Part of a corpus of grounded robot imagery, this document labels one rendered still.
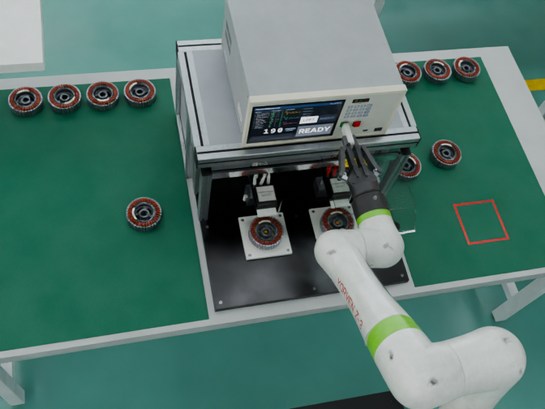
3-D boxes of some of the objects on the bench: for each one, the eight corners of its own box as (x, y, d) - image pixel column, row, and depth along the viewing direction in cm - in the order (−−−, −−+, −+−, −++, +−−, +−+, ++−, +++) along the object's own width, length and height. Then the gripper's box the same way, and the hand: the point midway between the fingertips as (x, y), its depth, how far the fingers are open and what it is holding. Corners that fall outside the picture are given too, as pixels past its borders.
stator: (285, 248, 200) (287, 243, 196) (251, 252, 197) (252, 247, 194) (278, 217, 205) (280, 212, 201) (245, 221, 202) (246, 216, 199)
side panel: (195, 178, 211) (198, 122, 184) (186, 178, 211) (188, 122, 183) (183, 112, 224) (185, 50, 196) (175, 113, 223) (175, 50, 195)
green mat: (209, 319, 188) (209, 319, 188) (-5, 352, 175) (-6, 352, 175) (169, 78, 231) (169, 78, 230) (-6, 90, 217) (-6, 89, 217)
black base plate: (407, 282, 204) (409, 280, 202) (214, 312, 190) (215, 309, 188) (368, 162, 225) (370, 159, 223) (192, 181, 211) (192, 177, 209)
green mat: (575, 262, 216) (575, 262, 216) (414, 287, 203) (414, 286, 203) (480, 57, 259) (480, 56, 258) (342, 66, 245) (342, 66, 245)
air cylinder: (336, 195, 213) (340, 187, 209) (315, 197, 212) (319, 190, 207) (332, 182, 216) (336, 174, 211) (312, 185, 214) (315, 177, 209)
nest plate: (291, 254, 200) (292, 252, 199) (246, 260, 197) (246, 259, 196) (281, 213, 207) (282, 212, 206) (238, 218, 204) (238, 217, 203)
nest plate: (362, 244, 205) (362, 243, 204) (319, 251, 202) (319, 249, 201) (349, 205, 212) (351, 204, 211) (308, 210, 209) (309, 208, 208)
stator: (460, 170, 228) (464, 165, 225) (431, 168, 227) (434, 162, 224) (456, 145, 234) (460, 139, 230) (427, 143, 232) (431, 137, 229)
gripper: (341, 208, 167) (319, 135, 178) (385, 202, 170) (362, 131, 181) (347, 194, 161) (325, 119, 172) (394, 188, 164) (369, 116, 174)
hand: (347, 135), depth 175 cm, fingers closed
